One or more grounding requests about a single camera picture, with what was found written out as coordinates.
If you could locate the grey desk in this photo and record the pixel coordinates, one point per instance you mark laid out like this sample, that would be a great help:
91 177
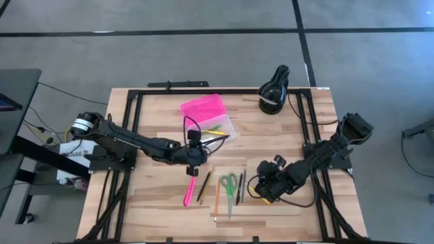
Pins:
20 81

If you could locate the grey pen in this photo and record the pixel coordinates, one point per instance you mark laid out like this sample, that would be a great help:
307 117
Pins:
243 186

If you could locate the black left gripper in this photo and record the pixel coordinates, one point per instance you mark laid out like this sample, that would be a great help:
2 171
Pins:
193 156

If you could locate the grey chair base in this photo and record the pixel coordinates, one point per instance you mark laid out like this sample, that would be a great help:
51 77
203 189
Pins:
420 130

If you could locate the black desk leg frame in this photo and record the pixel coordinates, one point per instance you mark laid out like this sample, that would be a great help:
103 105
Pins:
51 157

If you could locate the black aluminium table frame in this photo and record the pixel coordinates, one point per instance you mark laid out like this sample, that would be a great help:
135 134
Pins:
220 91

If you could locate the white paper box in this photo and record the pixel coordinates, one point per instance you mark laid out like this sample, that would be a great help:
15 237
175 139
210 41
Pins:
73 156

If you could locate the green pen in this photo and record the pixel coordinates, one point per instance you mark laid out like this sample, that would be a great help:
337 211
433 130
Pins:
216 127

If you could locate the laptop screen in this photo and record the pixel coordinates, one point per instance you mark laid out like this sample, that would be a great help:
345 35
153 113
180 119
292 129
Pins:
8 103

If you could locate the orange pencil with eraser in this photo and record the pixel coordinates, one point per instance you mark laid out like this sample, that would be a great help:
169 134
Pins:
217 201

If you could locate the thick black pen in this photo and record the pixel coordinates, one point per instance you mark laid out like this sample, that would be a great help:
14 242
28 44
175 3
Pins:
203 186

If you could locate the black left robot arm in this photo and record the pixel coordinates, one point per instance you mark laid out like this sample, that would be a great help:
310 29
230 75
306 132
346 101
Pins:
118 137

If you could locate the clear box with pink lid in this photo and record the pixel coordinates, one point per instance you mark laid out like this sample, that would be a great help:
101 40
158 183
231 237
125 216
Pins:
203 108

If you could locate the black mounting bar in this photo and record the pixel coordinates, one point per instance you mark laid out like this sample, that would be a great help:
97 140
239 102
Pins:
183 84

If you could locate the yellow pen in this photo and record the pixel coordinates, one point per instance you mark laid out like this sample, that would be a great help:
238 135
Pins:
268 202
213 132

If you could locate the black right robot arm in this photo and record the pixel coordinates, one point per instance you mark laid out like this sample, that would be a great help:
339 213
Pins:
325 152

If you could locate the black desk lamp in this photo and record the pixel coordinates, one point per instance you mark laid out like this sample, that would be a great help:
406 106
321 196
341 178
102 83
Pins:
271 95

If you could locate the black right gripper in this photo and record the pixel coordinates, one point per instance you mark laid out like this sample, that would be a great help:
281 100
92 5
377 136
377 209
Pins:
271 183

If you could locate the pink pen with blue cap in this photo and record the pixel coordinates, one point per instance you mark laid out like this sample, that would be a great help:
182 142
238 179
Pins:
190 193

